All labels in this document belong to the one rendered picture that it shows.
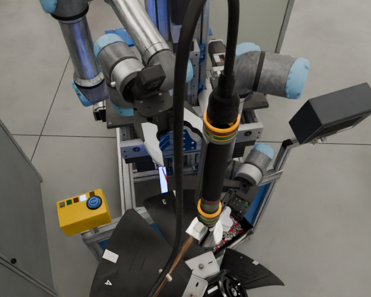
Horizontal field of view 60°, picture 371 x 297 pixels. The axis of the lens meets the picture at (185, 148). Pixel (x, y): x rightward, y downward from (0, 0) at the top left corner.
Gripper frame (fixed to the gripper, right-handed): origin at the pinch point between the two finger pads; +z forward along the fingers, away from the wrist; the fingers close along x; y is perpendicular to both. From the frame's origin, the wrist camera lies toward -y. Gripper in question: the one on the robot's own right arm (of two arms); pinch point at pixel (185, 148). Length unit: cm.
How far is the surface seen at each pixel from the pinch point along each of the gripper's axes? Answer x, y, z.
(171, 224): 0.8, 46.7, -7.0
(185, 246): 6.7, 11.0, 11.3
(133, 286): 17.5, 29.0, 7.8
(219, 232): -2.4, 19.6, 9.9
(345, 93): -78, 40, -16
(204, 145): 1.8, -11.4, 7.9
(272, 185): -59, 93, -17
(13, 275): 62, 103, -43
